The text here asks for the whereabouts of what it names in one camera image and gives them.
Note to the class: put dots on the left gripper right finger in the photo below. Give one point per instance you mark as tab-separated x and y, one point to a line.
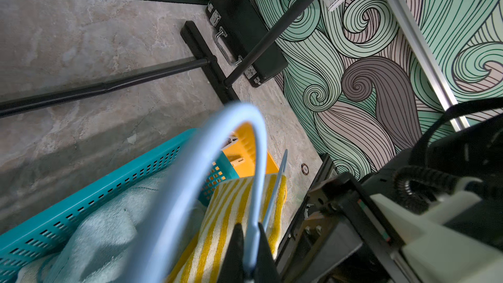
265	269

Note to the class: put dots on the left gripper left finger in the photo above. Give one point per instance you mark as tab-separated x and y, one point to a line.
232	269

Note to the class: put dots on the yellow striped towel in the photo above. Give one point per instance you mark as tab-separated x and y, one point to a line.
202	260

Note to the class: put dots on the light blue towel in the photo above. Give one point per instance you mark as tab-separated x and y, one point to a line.
99	248

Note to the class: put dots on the blue wire hanger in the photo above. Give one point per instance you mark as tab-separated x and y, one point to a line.
182	202

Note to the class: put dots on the pink clothespin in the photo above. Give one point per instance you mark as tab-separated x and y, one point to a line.
231	140

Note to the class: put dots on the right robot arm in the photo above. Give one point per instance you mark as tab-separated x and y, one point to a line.
339	234

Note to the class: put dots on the poker chip on floor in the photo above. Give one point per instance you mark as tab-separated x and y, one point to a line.
305	169

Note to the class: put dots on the yellow plastic tray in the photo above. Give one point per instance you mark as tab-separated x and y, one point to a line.
242	154

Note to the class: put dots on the teal perforated plastic basket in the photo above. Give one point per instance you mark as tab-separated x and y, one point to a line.
50	230

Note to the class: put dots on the black clothes rack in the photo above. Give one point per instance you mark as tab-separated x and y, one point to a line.
205	60

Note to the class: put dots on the black case on floor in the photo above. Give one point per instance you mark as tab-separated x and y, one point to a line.
241	28

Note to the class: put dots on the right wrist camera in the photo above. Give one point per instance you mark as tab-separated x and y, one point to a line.
451	227

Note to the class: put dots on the grey aluminium wall rail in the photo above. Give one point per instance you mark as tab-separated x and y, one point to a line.
423	53

